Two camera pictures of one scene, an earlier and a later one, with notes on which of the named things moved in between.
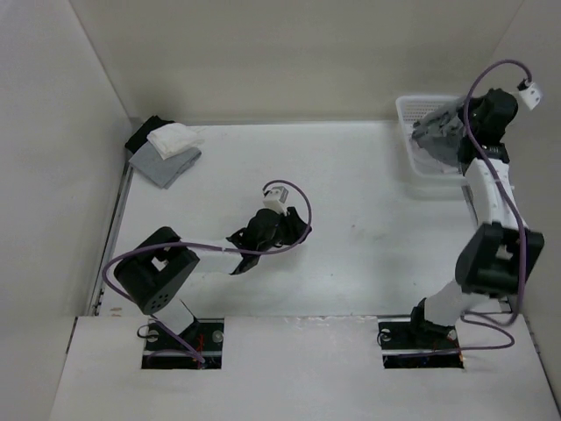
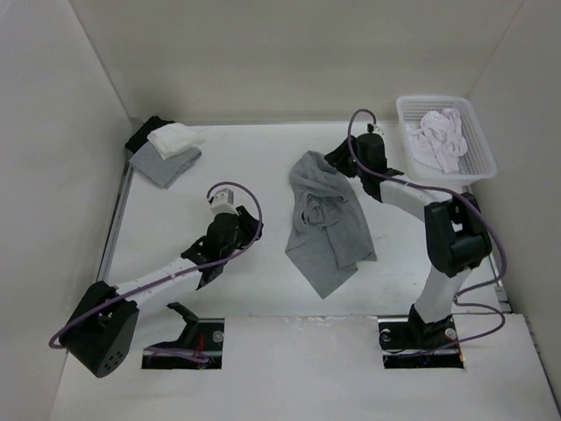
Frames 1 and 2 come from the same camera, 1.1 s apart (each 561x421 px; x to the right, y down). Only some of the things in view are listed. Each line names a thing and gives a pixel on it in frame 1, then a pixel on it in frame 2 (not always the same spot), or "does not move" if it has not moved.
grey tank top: x=441 y=139 → x=332 y=235
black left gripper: x=295 y=227 → x=247 y=224
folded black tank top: x=140 y=136 does not move
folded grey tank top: x=164 y=172 does not move
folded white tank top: x=172 y=139 does not move
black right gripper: x=476 y=102 → x=337 y=158
